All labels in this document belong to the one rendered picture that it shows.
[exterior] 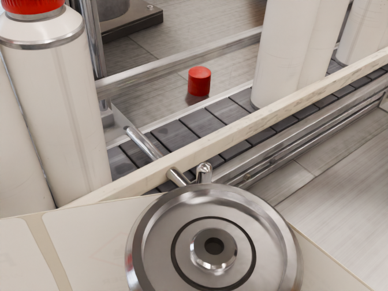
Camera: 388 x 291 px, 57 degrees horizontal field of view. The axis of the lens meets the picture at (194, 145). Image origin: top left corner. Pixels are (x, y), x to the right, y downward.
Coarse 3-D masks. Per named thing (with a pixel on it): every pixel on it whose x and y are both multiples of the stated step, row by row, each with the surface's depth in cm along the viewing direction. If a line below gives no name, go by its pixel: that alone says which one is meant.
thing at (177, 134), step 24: (336, 48) 55; (384, 72) 50; (240, 96) 44; (336, 96) 45; (192, 120) 41; (216, 120) 41; (288, 120) 41; (120, 144) 37; (168, 144) 37; (240, 144) 38; (120, 168) 35; (192, 168) 35
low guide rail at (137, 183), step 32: (352, 64) 44; (384, 64) 48; (288, 96) 39; (320, 96) 42; (224, 128) 34; (256, 128) 36; (160, 160) 31; (192, 160) 32; (96, 192) 28; (128, 192) 29
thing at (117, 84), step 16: (352, 0) 48; (240, 32) 39; (256, 32) 39; (192, 48) 36; (208, 48) 36; (224, 48) 37; (240, 48) 39; (160, 64) 34; (176, 64) 34; (192, 64) 36; (96, 80) 31; (112, 80) 31; (128, 80) 32; (144, 80) 33
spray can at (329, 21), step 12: (324, 0) 36; (336, 0) 36; (348, 0) 37; (324, 12) 37; (336, 12) 37; (324, 24) 38; (336, 24) 38; (312, 36) 39; (324, 36) 38; (336, 36) 39; (312, 48) 40; (324, 48) 40; (312, 60) 40; (324, 60) 41; (312, 72) 41; (324, 72) 42; (300, 84) 43
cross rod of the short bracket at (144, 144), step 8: (128, 128) 35; (136, 128) 35; (128, 136) 35; (136, 136) 34; (144, 136) 34; (136, 144) 34; (144, 144) 33; (152, 144) 33; (144, 152) 33; (152, 152) 32; (160, 152) 32; (152, 160) 32; (176, 168) 31; (168, 176) 31; (176, 176) 30; (184, 176) 30; (176, 184) 30; (184, 184) 29
